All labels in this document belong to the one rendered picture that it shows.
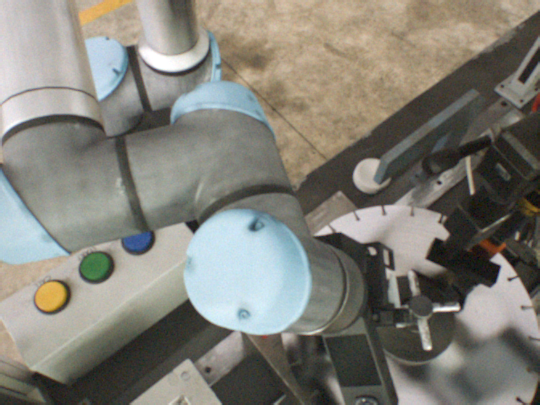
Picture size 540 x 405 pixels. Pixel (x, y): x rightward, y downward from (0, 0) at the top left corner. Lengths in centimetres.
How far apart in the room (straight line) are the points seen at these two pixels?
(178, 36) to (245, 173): 48
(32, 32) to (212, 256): 22
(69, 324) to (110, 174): 42
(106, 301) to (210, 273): 44
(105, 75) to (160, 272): 33
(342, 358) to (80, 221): 26
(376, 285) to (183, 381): 31
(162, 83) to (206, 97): 49
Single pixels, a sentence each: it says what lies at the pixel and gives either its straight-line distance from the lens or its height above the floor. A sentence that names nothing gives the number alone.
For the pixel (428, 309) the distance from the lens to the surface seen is 62.
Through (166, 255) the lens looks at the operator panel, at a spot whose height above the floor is 90.
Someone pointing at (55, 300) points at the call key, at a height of 91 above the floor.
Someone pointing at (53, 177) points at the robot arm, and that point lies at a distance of 37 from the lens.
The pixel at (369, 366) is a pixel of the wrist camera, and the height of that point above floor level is 112.
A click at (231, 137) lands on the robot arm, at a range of 36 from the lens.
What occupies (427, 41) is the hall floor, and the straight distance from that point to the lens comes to 242.
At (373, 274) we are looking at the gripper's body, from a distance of 49.
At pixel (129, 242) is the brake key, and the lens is 75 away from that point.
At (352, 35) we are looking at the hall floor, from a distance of 236.
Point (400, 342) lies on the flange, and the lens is 65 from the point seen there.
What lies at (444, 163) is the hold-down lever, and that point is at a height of 122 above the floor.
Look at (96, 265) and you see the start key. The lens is 75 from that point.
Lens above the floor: 157
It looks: 61 degrees down
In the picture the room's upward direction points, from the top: 2 degrees clockwise
